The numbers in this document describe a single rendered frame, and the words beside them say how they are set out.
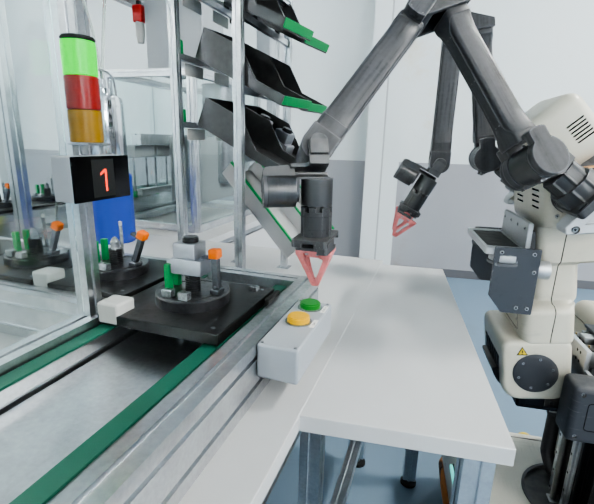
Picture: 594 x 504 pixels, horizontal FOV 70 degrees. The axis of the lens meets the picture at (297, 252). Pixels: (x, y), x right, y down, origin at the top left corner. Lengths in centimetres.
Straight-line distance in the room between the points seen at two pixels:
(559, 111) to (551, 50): 338
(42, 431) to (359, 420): 43
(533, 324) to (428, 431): 56
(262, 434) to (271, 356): 11
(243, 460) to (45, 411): 27
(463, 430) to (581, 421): 54
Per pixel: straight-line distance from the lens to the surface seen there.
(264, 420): 69
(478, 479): 78
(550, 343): 122
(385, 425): 70
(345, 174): 425
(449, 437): 71
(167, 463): 53
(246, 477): 60
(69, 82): 77
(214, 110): 113
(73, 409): 67
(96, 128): 76
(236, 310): 78
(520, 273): 111
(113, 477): 48
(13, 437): 65
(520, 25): 446
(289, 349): 67
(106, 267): 99
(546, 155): 93
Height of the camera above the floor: 127
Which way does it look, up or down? 15 degrees down
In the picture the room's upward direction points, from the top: 2 degrees clockwise
